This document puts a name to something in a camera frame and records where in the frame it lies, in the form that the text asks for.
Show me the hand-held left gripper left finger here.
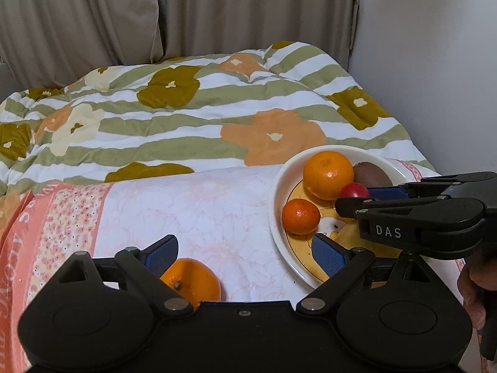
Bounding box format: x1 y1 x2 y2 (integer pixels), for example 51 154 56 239
58 235 195 317

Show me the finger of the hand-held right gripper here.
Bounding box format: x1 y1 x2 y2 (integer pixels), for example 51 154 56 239
336 196 393 219
367 172 497 202

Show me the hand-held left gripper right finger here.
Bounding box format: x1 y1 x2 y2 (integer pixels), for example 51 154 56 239
297 234 443 315

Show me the red cherry tomato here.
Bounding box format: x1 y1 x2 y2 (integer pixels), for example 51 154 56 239
340 182 370 199

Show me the brown kiwi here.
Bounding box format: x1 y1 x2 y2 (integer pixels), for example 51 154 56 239
353 162 394 188

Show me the large orange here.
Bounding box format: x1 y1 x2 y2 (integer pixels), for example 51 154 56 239
160 258 222 302
303 151 355 201

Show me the small mandarin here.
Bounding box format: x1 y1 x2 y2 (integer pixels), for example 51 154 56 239
282 198 321 236

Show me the cream bowl with bear print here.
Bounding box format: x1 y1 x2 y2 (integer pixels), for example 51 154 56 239
269 147 412 290

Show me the person's right hand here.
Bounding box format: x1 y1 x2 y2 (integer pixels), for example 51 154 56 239
458 258 488 329

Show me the pink floral printed cloth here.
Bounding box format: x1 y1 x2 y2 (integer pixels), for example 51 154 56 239
0 157 467 373

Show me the floral striped blanket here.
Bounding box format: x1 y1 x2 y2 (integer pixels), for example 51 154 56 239
0 41 441 218

